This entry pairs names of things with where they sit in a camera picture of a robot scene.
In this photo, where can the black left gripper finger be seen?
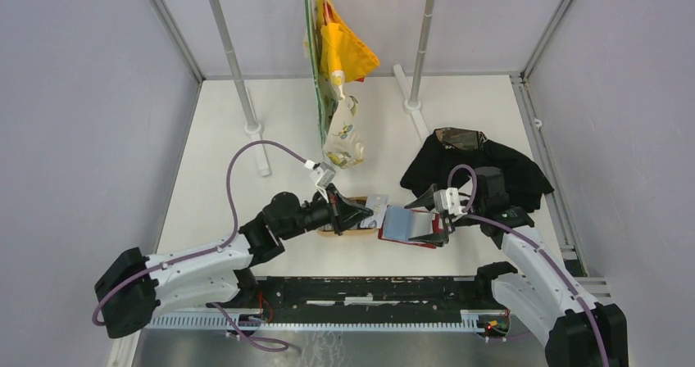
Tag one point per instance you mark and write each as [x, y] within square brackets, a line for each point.
[344, 204]
[345, 221]

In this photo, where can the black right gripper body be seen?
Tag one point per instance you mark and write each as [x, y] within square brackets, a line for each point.
[466, 219]

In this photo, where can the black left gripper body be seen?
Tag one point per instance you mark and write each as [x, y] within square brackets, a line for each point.
[319, 212]

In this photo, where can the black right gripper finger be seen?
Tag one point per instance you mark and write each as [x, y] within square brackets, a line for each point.
[425, 200]
[437, 238]

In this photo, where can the silver VIP credit card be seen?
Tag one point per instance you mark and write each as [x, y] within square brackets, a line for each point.
[378, 204]

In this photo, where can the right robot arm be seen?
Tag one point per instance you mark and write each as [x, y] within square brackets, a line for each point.
[574, 327]

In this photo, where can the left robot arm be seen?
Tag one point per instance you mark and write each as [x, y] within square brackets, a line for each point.
[136, 289]

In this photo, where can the black shirt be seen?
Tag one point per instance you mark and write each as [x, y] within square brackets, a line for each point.
[448, 147]

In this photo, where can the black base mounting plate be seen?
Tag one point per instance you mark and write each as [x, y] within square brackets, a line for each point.
[363, 300]

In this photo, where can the right metal rack pole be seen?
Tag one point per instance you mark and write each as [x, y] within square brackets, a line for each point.
[410, 88]

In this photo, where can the metal rack pole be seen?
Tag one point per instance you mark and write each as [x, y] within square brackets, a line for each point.
[410, 88]
[253, 128]

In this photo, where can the green hanging cloth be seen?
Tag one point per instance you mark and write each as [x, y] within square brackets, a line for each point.
[313, 54]

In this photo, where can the yellow floral hanging cloth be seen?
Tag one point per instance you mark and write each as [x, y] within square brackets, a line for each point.
[344, 59]

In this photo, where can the left metal rack pole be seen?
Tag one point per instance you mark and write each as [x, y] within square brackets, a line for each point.
[253, 128]

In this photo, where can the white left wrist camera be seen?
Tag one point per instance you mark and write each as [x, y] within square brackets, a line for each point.
[321, 174]

